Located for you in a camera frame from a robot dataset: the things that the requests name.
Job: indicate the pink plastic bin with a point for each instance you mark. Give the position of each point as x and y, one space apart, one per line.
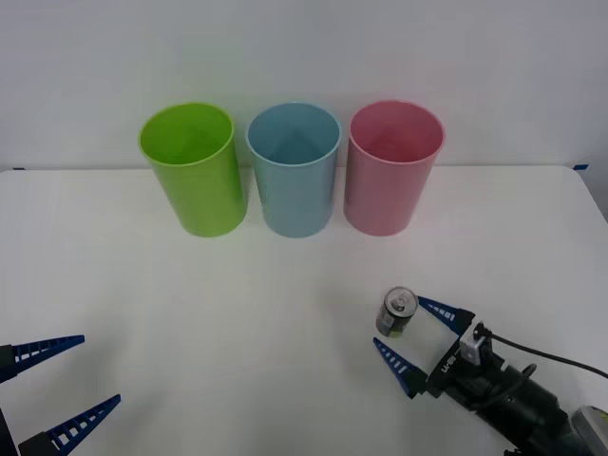
380 195

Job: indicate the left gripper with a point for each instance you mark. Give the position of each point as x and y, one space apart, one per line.
5 437

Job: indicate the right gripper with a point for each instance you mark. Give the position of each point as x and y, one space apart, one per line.
456 380

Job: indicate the black drink can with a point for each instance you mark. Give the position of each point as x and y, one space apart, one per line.
394 313

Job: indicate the green plastic bin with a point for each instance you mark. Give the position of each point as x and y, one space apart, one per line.
204 195

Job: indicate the pale blue plastic bin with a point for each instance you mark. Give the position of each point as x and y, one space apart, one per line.
294 199

